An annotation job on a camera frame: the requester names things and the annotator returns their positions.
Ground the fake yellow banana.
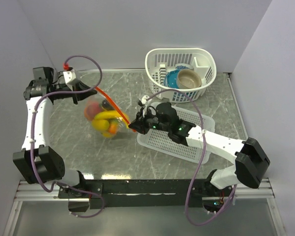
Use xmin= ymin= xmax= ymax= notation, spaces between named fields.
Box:
xmin=94 ymin=110 xmax=123 ymax=119

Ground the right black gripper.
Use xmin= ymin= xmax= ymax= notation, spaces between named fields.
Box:
xmin=129 ymin=107 xmax=170 ymax=135

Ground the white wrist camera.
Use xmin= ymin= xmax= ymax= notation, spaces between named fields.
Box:
xmin=138 ymin=95 xmax=150 ymax=117
xmin=63 ymin=63 xmax=78 ymax=91

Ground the white dish rack basket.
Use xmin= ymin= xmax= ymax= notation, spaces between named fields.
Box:
xmin=145 ymin=48 xmax=217 ymax=101

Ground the fake pink peach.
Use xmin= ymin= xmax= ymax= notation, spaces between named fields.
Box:
xmin=84 ymin=102 xmax=102 ymax=121

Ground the fake yellow bell pepper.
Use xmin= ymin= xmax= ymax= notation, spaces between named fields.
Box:
xmin=91 ymin=119 xmax=110 ymax=132

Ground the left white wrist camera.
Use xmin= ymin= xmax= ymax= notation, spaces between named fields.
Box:
xmin=63 ymin=63 xmax=78 ymax=91

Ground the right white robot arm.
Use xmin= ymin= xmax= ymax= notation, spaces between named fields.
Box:
xmin=129 ymin=102 xmax=270 ymax=196

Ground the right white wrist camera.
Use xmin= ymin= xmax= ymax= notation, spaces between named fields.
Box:
xmin=138 ymin=95 xmax=150 ymax=117

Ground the clear zip top bag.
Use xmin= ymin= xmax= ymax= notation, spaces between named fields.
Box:
xmin=84 ymin=87 xmax=135 ymax=138

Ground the blue ceramic plate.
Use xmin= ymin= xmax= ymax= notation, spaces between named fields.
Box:
xmin=164 ymin=70 xmax=179 ymax=89

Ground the blue patterned white dish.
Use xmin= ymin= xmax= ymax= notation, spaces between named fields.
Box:
xmin=175 ymin=63 xmax=194 ymax=70

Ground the fake orange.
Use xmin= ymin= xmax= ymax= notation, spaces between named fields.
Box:
xmin=108 ymin=123 xmax=119 ymax=135

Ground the aluminium frame rail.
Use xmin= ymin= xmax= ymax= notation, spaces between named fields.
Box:
xmin=14 ymin=178 xmax=275 ymax=202

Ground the white perforated tray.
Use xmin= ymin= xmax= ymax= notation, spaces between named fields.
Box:
xmin=137 ymin=106 xmax=215 ymax=163

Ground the beige ceramic bowl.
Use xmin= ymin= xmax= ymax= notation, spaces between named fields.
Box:
xmin=176 ymin=69 xmax=202 ymax=89

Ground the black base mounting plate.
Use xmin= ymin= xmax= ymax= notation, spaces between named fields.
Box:
xmin=58 ymin=179 xmax=232 ymax=212

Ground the fake dark purple eggplant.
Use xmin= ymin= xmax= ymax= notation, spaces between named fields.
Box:
xmin=101 ymin=99 xmax=114 ymax=111

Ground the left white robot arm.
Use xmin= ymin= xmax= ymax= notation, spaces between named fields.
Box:
xmin=13 ymin=67 xmax=97 ymax=198

